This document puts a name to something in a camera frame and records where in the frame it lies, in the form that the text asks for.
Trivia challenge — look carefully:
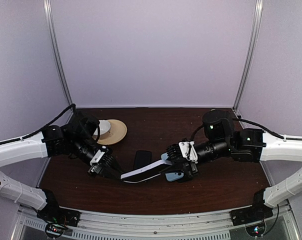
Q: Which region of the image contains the black cased phone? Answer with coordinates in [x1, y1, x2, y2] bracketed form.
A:
[133, 150, 153, 171]

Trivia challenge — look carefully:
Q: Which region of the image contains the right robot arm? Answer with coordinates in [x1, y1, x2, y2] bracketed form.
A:
[162, 109, 302, 221]

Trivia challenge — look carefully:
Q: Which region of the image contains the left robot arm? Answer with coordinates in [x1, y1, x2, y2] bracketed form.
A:
[0, 110, 123, 222]

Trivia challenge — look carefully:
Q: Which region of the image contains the light blue cased phone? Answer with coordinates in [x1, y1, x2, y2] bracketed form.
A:
[161, 153, 184, 182]

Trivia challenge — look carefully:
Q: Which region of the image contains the beige saucer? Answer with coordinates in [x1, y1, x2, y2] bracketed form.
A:
[92, 119, 128, 146]

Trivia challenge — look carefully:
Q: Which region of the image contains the white teacup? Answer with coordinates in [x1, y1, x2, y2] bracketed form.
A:
[93, 119, 111, 135]

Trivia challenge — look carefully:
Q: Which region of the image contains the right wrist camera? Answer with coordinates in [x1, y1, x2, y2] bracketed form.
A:
[178, 141, 198, 164]

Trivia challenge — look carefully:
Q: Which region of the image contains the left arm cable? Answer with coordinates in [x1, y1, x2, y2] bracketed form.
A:
[0, 103, 77, 148]

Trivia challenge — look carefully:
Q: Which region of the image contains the aluminium front rail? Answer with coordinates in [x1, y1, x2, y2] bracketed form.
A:
[15, 203, 299, 240]

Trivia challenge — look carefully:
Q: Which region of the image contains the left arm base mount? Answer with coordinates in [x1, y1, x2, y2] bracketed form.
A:
[34, 189, 81, 240]

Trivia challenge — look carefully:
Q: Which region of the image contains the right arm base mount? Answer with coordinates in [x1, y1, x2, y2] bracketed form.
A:
[230, 189, 280, 239]

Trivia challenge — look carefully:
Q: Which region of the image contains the right aluminium post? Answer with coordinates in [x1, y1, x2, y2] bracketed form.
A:
[232, 0, 264, 112]

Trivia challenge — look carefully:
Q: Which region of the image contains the aluminium post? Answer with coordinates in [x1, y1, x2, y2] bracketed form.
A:
[232, 0, 264, 112]
[43, 0, 73, 105]

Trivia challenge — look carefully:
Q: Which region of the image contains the left aluminium post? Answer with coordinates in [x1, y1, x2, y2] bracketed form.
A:
[43, 0, 73, 105]

